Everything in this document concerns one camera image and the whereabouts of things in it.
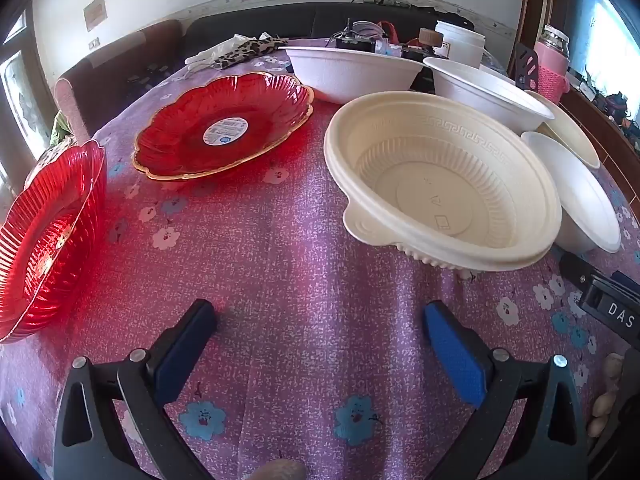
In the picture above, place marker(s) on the wooden sideboard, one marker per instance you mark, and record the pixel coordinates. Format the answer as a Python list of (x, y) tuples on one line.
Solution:
[(592, 115)]

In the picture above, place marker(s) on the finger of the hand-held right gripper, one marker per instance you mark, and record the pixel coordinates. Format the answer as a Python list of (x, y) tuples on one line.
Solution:
[(575, 267)]

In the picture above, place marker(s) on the glass panel door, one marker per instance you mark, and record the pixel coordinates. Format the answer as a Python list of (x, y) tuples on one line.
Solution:
[(20, 100)]

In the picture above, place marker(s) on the large red glass plate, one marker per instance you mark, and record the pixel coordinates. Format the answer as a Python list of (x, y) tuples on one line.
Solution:
[(45, 240)]

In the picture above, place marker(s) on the green cloth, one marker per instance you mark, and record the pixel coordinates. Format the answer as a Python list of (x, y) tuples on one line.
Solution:
[(62, 127)]

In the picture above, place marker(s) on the pink sleeved bottle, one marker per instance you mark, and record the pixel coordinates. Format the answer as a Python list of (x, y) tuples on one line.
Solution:
[(550, 65)]

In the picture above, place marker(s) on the large white foam bowl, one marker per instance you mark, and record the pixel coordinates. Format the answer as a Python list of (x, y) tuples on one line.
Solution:
[(350, 72)]

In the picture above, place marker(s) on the dark jar with brown cap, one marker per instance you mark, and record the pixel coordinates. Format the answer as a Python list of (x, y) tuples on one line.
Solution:
[(430, 37)]

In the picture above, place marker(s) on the cream ribbed plastic bowl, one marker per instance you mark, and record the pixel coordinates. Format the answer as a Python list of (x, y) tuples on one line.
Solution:
[(425, 160)]

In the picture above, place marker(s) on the medium white foam bowl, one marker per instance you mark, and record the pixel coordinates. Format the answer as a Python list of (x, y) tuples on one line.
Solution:
[(485, 95)]

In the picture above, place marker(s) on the leopard print pouch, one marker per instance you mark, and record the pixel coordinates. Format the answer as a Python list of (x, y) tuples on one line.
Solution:
[(245, 50)]

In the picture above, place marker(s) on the small cream foam bowl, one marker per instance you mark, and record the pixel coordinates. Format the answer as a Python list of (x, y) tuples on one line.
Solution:
[(567, 130)]

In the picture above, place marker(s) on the black box device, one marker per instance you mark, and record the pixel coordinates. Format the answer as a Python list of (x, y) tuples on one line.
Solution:
[(355, 42)]

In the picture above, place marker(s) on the wall light switch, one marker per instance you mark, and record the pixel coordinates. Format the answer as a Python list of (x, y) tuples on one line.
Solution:
[(94, 42)]

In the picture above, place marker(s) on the purple floral tablecloth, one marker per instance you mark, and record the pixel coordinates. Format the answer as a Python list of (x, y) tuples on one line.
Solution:
[(300, 270)]

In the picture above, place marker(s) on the gold-rimmed red glass plate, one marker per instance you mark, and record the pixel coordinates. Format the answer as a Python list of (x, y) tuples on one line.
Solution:
[(180, 130)]

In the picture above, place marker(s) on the black leather sofa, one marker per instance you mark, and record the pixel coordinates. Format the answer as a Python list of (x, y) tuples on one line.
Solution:
[(280, 22)]

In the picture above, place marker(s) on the small white foam bowl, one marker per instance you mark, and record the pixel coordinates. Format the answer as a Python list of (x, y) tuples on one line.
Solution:
[(575, 200)]

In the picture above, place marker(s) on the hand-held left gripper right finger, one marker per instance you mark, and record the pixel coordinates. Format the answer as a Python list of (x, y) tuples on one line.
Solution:
[(455, 355)]

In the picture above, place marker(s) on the brown fabric armchair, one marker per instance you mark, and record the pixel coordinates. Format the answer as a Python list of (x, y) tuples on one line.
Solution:
[(115, 65)]

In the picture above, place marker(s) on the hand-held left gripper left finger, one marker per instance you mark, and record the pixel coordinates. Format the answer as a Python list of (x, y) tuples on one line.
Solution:
[(185, 355)]

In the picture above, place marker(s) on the black gadgets on sofa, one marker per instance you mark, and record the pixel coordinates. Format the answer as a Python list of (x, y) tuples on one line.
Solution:
[(150, 70)]

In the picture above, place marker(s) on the bright window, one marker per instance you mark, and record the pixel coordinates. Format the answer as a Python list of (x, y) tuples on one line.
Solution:
[(610, 25)]

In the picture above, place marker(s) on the white gloves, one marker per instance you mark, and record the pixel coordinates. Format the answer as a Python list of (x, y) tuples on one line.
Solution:
[(210, 54)]

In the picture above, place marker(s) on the black perforated holder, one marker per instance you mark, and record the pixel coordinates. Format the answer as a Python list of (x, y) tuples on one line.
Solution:
[(525, 67)]

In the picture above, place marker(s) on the wall plaque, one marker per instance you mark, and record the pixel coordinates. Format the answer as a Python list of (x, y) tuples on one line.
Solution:
[(95, 12)]

